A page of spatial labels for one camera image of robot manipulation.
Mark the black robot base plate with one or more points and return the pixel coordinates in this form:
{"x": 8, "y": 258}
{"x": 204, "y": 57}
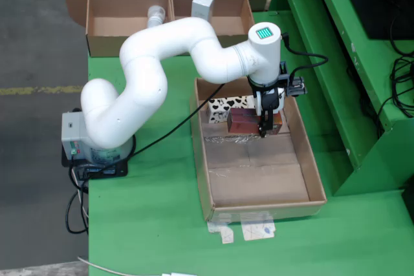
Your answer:
{"x": 110, "y": 172}

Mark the grey robot control box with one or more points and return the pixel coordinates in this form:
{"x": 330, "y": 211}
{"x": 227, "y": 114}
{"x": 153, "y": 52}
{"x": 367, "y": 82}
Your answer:
{"x": 71, "y": 133}

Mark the white bottle with teal label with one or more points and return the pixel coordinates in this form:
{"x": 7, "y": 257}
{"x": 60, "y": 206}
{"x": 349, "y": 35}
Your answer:
{"x": 156, "y": 15}

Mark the cow print hand cream box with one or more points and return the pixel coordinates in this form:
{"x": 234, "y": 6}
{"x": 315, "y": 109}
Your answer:
{"x": 226, "y": 104}

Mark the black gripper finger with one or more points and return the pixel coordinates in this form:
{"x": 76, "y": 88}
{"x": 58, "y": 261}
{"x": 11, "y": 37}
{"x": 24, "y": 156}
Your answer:
{"x": 263, "y": 124}

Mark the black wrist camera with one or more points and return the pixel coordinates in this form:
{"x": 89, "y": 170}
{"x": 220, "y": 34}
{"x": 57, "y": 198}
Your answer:
{"x": 296, "y": 87}

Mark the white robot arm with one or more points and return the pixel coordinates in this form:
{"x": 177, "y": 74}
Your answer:
{"x": 145, "y": 62}

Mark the dark maroon purple box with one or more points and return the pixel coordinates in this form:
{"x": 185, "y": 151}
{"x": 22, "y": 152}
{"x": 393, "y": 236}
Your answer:
{"x": 242, "y": 122}

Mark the white torn paper label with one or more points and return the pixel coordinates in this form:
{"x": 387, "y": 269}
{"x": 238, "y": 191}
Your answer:
{"x": 224, "y": 234}
{"x": 258, "y": 229}

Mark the green metal stepped rack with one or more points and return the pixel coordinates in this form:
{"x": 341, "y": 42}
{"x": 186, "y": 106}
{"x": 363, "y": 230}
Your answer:
{"x": 323, "y": 62}

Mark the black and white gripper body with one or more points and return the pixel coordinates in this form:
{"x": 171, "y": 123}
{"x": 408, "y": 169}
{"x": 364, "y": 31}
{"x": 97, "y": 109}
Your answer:
{"x": 268, "y": 98}

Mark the tall white carton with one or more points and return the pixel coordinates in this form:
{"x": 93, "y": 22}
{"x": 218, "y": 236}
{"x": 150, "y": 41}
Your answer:
{"x": 202, "y": 4}

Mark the shallow cardboard tray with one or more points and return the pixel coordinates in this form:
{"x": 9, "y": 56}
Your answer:
{"x": 258, "y": 185}

